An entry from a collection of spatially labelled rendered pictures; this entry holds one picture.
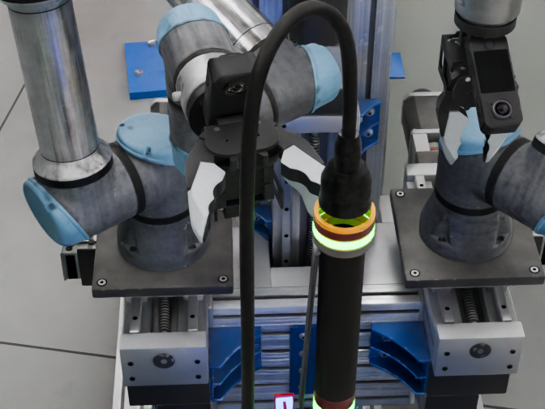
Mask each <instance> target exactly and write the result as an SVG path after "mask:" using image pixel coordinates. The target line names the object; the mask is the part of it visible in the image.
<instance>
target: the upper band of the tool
mask: <svg viewBox="0 0 545 409"><path fill-rule="evenodd" d="M369 211H371V213H370V212H369ZM369 211H368V212H367V213H365V215H366V216H367V217H366V216H365V215H362V216H361V217H357V218H355V219H340V218H336V217H333V218H331V217H332V216H330V215H328V214H326V213H324V211H323V210H322V209H321V208H320V205H319V199H318V200H317V201H316V202H315V205H314V217H315V220H316V221H317V222H318V224H319V225H320V226H322V227H323V228H324V229H325V230H329V231H331V232H333V233H338V234H344V235H348V234H354V233H358V232H360V231H363V230H366V229H367V228H368V227H369V226H370V225H371V224H372V223H373V222H374V220H375V206H374V204H373V202H372V203H371V208H370V210H369ZM322 213H323V214H322ZM321 214H322V216H321ZM329 218H330V219H329ZM367 218H368V219H367ZM326 219H328V220H326ZM356 219H358V220H356ZM325 220H326V221H325ZM363 222H364V223H363ZM335 224H350V225H352V226H354V227H350V228H342V227H336V226H332V225H335ZM315 229H316V228H315ZM318 232H319V231H318ZM369 234H370V233H369ZM369 234H368V235H369ZM321 235H322V234H321ZM368 235H367V236H368ZM322 236H323V235H322ZM367 236H365V237H363V238H361V239H364V238H366V237H367ZM324 237H325V236H324ZM325 238H326V239H330V238H327V237H325ZM316 239H317V238H316ZM361 239H357V240H354V241H337V240H334V239H330V240H332V241H335V242H339V243H352V242H356V241H359V240H361ZM317 240H318V239H317ZM318 241H319V240H318ZM370 241H371V240H370ZM370 241H369V242H370ZM319 242H320V241H319ZM369 242H368V243H369ZM320 243H321V242H320ZM321 244H323V243H321ZM323 245H324V244H323ZM365 245H367V243H366V244H365ZM365 245H363V246H361V247H360V248H362V247H364V246H365ZM324 246H325V247H327V248H331V247H328V246H326V245H324ZM331 249H333V250H338V251H353V250H356V249H359V248H355V249H350V250H341V249H336V248H331Z"/></svg>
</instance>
